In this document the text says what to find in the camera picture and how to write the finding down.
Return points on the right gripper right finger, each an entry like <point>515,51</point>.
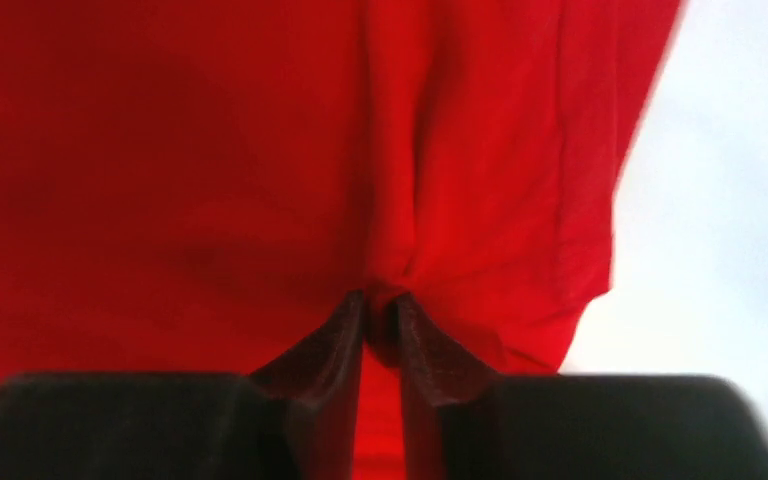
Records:
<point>463,419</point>

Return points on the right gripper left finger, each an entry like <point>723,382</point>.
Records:
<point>293,418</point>

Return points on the red t-shirt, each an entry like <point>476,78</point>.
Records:
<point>194,185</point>

